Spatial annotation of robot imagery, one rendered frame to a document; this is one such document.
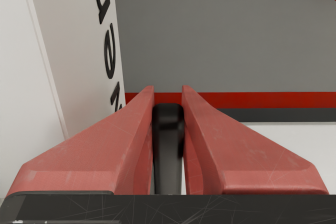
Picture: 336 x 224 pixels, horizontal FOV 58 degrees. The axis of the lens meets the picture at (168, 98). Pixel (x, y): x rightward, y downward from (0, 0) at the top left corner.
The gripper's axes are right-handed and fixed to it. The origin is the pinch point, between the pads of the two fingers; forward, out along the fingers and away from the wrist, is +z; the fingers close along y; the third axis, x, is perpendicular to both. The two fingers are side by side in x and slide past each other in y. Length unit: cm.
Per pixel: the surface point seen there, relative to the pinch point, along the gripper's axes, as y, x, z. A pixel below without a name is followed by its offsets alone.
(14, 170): 11.9, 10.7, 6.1
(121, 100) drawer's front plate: 3.1, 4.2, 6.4
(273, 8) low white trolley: -22, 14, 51
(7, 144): 11.6, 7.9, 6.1
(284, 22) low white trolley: -22, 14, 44
